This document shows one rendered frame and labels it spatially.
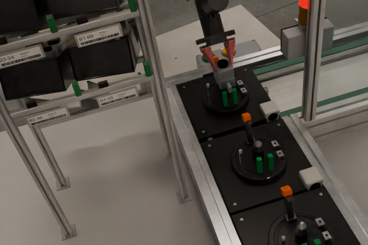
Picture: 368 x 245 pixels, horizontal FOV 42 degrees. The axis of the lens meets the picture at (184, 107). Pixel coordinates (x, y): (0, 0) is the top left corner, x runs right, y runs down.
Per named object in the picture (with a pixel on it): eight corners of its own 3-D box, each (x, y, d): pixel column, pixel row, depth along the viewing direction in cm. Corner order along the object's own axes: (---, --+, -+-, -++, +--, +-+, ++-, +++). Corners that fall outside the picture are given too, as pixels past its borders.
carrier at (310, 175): (201, 147, 133) (196, 115, 124) (282, 123, 136) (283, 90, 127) (230, 219, 116) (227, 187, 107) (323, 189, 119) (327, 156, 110)
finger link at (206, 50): (235, 67, 131) (226, 33, 130) (210, 74, 130) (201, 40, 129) (230, 67, 137) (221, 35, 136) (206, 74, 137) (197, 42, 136)
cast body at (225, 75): (213, 76, 140) (211, 57, 135) (228, 71, 140) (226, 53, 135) (223, 94, 134) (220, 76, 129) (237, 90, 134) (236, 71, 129)
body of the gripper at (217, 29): (236, 35, 130) (229, 9, 130) (200, 45, 129) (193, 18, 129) (231, 37, 137) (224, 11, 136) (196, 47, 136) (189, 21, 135)
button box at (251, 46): (197, 69, 165) (195, 54, 161) (255, 52, 167) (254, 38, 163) (203, 81, 160) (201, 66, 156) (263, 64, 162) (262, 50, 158)
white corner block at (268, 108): (259, 113, 140) (258, 103, 137) (274, 109, 140) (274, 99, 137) (265, 124, 136) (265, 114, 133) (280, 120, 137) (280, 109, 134)
